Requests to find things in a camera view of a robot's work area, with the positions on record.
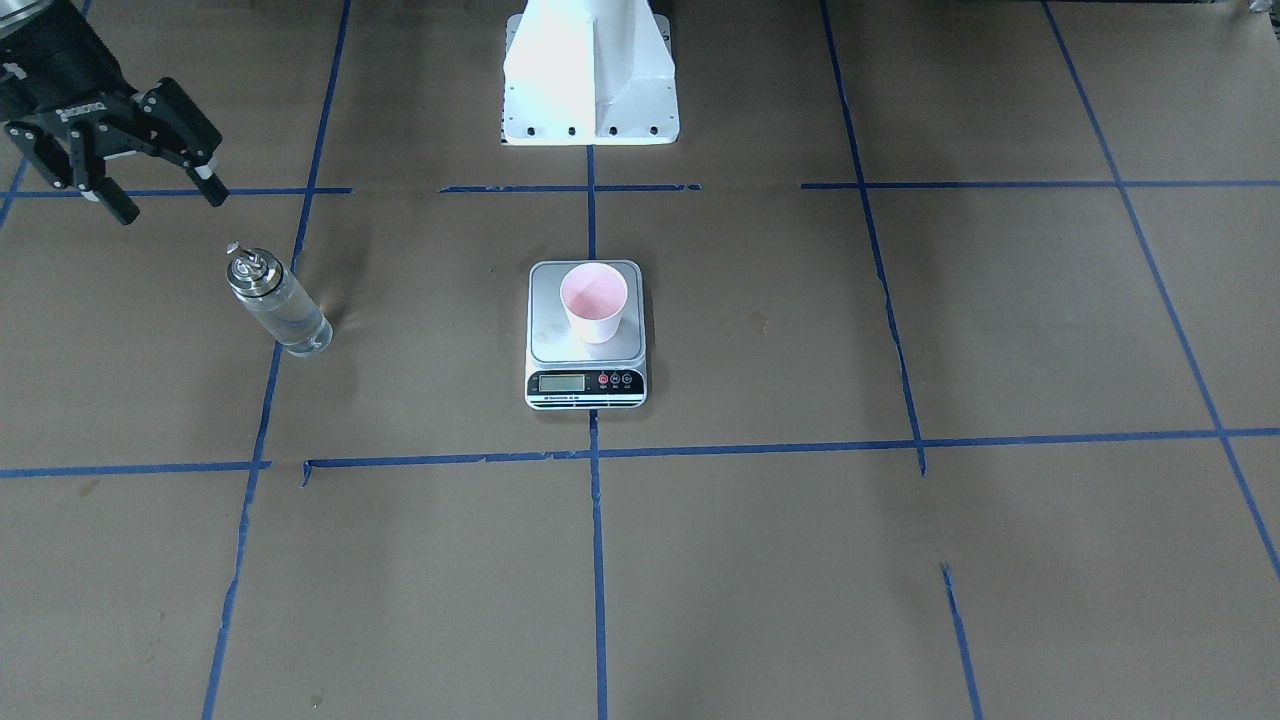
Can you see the silver digital kitchen scale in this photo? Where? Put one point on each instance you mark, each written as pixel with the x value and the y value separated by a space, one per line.
pixel 562 373

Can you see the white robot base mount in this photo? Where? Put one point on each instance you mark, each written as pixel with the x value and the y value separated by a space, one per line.
pixel 579 73

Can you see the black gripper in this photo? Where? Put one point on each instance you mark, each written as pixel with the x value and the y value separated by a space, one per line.
pixel 52 72

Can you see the clear glass sauce bottle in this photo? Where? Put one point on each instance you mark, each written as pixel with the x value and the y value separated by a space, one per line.
pixel 272 294

